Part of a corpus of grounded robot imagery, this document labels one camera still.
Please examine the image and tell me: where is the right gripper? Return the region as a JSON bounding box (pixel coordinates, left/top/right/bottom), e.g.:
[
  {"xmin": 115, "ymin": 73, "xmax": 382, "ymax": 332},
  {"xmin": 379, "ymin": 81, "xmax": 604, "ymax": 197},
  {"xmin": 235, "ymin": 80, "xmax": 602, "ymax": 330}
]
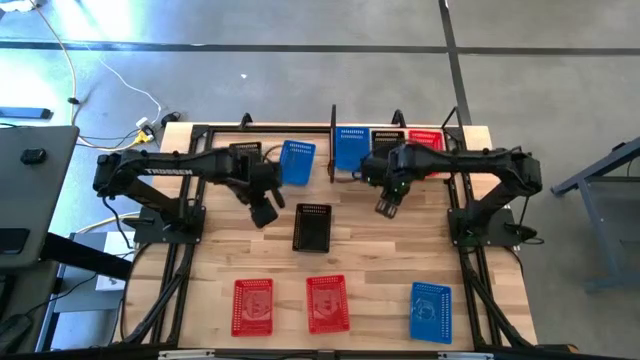
[{"xmin": 359, "ymin": 143, "xmax": 417, "ymax": 220}]

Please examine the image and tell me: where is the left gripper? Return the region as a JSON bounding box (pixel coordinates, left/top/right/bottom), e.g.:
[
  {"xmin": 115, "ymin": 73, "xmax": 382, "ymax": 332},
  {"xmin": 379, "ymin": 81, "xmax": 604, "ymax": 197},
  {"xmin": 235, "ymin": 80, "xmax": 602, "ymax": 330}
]
[{"xmin": 233, "ymin": 148, "xmax": 287, "ymax": 230}]

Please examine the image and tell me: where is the blue plastic basket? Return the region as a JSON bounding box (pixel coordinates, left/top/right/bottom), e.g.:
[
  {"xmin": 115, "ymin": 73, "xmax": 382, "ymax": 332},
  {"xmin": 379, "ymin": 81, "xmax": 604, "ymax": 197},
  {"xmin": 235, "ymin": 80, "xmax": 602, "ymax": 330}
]
[
  {"xmin": 333, "ymin": 126, "xmax": 372, "ymax": 174},
  {"xmin": 278, "ymin": 139, "xmax": 317, "ymax": 188},
  {"xmin": 409, "ymin": 281, "xmax": 454, "ymax": 346}
]

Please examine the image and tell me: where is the black plastic basket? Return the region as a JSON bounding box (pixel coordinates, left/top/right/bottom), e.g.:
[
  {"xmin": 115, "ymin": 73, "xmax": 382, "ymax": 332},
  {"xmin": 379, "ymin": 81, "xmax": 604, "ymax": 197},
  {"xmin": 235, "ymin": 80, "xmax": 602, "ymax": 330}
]
[
  {"xmin": 291, "ymin": 202, "xmax": 334, "ymax": 254},
  {"xmin": 228, "ymin": 141, "xmax": 264, "ymax": 157},
  {"xmin": 370, "ymin": 129, "xmax": 406, "ymax": 151}
]

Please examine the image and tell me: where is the red plastic basket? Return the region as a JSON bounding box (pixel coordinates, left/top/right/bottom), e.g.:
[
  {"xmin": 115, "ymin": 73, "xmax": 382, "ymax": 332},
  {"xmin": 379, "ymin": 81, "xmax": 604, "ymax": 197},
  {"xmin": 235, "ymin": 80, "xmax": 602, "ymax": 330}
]
[
  {"xmin": 230, "ymin": 277, "xmax": 275, "ymax": 338},
  {"xmin": 305, "ymin": 274, "xmax": 351, "ymax": 335},
  {"xmin": 407, "ymin": 128, "xmax": 447, "ymax": 154}
]

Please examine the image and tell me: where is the white power strip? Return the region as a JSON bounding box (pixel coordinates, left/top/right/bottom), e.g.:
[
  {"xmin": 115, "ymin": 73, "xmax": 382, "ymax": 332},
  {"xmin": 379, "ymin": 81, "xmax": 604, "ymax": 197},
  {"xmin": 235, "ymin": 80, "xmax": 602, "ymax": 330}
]
[{"xmin": 134, "ymin": 115, "xmax": 156, "ymax": 146}]

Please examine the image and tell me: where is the white box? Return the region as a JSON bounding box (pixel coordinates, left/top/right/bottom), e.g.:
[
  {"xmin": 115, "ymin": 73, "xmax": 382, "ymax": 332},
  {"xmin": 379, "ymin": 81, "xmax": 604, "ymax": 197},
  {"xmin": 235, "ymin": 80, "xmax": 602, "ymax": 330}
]
[{"xmin": 94, "ymin": 272, "xmax": 126, "ymax": 294}]

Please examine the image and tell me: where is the black desk leg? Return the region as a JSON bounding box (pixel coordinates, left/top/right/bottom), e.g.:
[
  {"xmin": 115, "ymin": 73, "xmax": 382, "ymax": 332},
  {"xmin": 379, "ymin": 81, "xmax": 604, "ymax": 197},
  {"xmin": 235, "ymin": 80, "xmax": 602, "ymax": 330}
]
[{"xmin": 39, "ymin": 232, "xmax": 134, "ymax": 281}]

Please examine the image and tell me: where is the grey desk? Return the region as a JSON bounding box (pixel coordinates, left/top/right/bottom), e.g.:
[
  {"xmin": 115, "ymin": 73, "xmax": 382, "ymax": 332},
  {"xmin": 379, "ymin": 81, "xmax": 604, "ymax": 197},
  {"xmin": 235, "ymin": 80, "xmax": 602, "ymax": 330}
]
[{"xmin": 0, "ymin": 124, "xmax": 81, "ymax": 271}]

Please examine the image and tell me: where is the small black device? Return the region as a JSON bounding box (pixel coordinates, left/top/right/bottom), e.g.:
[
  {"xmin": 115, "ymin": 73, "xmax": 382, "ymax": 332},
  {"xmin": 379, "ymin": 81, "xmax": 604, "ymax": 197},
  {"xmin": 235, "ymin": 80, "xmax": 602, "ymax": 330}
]
[{"xmin": 19, "ymin": 147, "xmax": 49, "ymax": 166}]

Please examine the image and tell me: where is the black phone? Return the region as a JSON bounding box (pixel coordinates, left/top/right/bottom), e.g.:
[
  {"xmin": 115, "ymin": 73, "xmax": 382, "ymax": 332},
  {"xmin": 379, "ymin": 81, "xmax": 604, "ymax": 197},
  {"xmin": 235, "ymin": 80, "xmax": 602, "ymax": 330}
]
[{"xmin": 0, "ymin": 227, "xmax": 31, "ymax": 256}]

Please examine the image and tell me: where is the black flat bar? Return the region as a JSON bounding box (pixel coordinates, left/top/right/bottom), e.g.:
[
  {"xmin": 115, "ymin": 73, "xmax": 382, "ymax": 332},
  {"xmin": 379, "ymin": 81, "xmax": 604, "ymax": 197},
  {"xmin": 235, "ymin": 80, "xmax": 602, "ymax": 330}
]
[{"xmin": 0, "ymin": 106, "xmax": 54, "ymax": 121}]

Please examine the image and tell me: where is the black metal rig frame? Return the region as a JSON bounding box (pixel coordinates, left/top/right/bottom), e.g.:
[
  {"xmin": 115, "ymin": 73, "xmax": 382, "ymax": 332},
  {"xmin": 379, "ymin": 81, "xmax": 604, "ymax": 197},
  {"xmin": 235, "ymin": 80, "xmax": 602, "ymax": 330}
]
[{"xmin": 113, "ymin": 107, "xmax": 581, "ymax": 360}]

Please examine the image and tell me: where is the black cable loop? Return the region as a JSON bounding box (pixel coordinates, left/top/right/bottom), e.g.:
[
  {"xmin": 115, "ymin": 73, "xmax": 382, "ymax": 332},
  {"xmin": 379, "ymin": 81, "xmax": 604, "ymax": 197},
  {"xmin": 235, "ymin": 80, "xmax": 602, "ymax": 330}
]
[{"xmin": 504, "ymin": 222, "xmax": 546, "ymax": 246}]

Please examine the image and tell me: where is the yellow cable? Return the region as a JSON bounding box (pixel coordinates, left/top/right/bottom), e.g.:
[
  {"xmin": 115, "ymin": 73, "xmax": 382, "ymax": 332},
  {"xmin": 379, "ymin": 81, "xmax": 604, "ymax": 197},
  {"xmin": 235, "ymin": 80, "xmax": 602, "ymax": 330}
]
[{"xmin": 74, "ymin": 212, "xmax": 141, "ymax": 236}]

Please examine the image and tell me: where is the white cable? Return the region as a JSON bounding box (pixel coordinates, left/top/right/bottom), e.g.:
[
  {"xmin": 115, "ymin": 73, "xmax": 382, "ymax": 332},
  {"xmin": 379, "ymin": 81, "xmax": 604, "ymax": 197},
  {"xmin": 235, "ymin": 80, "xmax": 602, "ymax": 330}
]
[{"xmin": 82, "ymin": 44, "xmax": 165, "ymax": 124}]

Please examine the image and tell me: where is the blue-grey table frame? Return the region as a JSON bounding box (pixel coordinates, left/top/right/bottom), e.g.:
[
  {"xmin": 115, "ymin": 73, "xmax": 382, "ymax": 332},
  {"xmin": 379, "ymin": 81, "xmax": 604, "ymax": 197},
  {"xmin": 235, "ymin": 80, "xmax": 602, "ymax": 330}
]
[{"xmin": 549, "ymin": 134, "xmax": 640, "ymax": 294}]

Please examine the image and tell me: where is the cream cable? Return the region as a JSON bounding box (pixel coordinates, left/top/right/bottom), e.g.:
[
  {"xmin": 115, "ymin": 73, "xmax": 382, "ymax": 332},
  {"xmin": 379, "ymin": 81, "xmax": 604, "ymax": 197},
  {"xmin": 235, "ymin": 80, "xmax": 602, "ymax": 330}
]
[{"xmin": 27, "ymin": 0, "xmax": 81, "ymax": 126}]

